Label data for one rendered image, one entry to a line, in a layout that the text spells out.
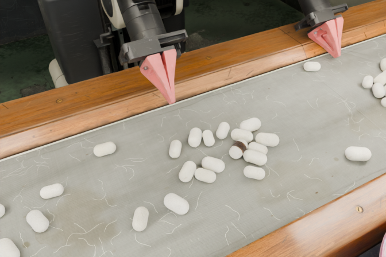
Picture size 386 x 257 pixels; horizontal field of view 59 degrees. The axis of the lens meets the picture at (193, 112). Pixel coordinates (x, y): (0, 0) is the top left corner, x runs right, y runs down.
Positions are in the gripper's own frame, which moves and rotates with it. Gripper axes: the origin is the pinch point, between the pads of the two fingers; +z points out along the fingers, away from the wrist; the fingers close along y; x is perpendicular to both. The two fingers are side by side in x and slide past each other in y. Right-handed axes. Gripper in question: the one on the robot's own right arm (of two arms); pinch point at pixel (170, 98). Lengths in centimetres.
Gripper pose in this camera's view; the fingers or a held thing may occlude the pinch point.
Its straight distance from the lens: 53.2
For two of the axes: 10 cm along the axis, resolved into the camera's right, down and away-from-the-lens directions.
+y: 8.9, -3.0, 3.4
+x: -3.0, 1.8, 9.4
